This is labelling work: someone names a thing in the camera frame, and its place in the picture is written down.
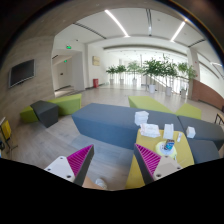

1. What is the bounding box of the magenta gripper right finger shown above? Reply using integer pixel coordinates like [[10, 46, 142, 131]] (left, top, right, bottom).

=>
[[133, 143, 183, 185]]

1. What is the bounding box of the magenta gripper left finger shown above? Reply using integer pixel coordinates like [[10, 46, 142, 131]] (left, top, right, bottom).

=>
[[43, 144, 95, 187]]

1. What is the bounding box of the small white cube charger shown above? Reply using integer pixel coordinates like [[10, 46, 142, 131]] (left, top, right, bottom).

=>
[[186, 126, 196, 138]]

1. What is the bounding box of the white paper bag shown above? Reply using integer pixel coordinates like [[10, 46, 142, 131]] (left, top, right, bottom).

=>
[[163, 124, 174, 139]]

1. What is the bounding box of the yellow-green table block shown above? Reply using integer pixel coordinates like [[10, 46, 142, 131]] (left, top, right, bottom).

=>
[[126, 130, 194, 189]]

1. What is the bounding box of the white tissue box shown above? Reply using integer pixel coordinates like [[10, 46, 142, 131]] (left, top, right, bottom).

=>
[[134, 111, 149, 125]]

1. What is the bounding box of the large blue-grey bench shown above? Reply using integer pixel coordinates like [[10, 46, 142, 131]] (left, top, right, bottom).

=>
[[72, 103, 224, 164]]

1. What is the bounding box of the dark grey angular seat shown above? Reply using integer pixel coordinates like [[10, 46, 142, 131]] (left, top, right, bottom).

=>
[[31, 101, 58, 128]]

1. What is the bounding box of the green angular bench left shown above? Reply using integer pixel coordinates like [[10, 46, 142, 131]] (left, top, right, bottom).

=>
[[20, 94, 82, 123]]

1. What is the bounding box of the green bench behind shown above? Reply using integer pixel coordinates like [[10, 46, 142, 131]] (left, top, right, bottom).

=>
[[128, 96, 202, 119]]

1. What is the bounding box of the red fire cabinet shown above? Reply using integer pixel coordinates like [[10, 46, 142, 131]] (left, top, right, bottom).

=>
[[93, 79, 99, 88]]

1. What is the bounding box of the yellow sign stand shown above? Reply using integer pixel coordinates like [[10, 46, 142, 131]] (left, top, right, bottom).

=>
[[0, 117, 16, 155]]

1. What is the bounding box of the potted green tree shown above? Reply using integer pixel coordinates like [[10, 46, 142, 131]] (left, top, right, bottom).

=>
[[177, 62, 196, 99], [143, 59, 163, 93]]

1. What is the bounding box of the potted green tree right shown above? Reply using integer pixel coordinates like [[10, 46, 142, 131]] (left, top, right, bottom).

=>
[[177, 62, 196, 99]]

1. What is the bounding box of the beige wall picture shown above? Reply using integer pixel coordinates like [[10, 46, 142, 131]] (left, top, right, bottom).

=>
[[92, 56, 100, 66]]

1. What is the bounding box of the wall-mounted black television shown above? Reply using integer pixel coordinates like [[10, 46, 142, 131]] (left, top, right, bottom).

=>
[[9, 59, 35, 87]]

